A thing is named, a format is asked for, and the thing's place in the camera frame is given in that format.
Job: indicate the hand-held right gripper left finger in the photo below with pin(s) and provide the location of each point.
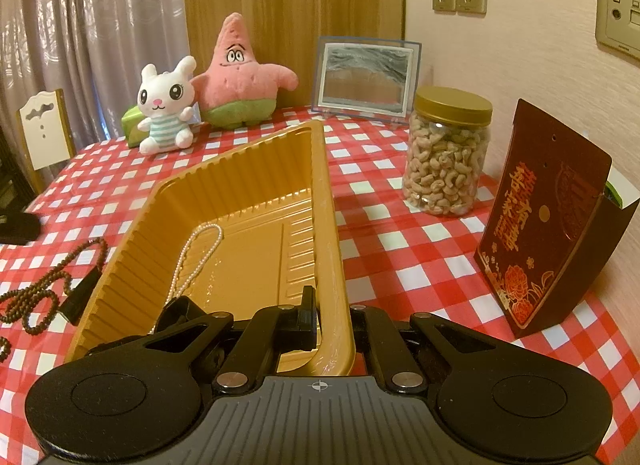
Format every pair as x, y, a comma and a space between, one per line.
299, 322

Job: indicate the white wooden chair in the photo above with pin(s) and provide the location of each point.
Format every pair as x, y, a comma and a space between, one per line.
45, 135

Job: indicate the gold plastic tray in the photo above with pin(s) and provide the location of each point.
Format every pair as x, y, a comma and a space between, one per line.
225, 225

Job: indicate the large beige wall socket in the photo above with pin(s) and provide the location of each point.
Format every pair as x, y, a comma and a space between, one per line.
620, 15

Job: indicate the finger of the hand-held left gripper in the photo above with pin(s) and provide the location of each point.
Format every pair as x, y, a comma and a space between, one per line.
17, 229

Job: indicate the white bunny plush toy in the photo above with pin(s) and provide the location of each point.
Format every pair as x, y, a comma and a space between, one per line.
162, 105

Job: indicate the cashew jar with gold lid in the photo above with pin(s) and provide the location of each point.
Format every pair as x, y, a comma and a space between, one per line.
445, 160

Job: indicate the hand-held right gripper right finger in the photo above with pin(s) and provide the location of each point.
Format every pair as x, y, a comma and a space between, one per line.
372, 331

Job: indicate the black wristwatch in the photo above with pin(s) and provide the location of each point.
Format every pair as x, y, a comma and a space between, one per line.
80, 297

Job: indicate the pink starfish plush toy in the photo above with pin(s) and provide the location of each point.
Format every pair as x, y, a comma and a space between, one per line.
240, 80

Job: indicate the clear picture frame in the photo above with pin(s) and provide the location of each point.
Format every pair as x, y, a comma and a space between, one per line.
365, 77

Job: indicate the dark furniture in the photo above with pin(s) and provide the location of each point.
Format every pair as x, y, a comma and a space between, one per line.
12, 175

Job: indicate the red checkered tablecloth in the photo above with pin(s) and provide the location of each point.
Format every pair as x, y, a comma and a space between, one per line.
410, 255

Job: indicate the green tissue box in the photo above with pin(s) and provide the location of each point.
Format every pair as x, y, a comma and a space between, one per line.
131, 125

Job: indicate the dark red gift box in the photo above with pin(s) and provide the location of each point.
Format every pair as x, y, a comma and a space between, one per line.
545, 225

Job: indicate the grey patterned curtain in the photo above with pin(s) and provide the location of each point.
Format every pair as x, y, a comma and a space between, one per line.
90, 20

